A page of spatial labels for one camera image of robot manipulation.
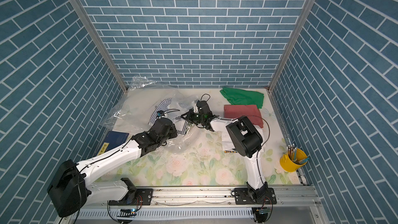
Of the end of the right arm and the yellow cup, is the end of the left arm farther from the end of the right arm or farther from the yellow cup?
the yellow cup

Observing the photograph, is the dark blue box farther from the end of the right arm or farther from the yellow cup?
the yellow cup

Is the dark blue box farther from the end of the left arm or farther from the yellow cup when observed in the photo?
the yellow cup

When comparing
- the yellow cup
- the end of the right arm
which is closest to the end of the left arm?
the end of the right arm

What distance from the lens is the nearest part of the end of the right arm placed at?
2.53ft
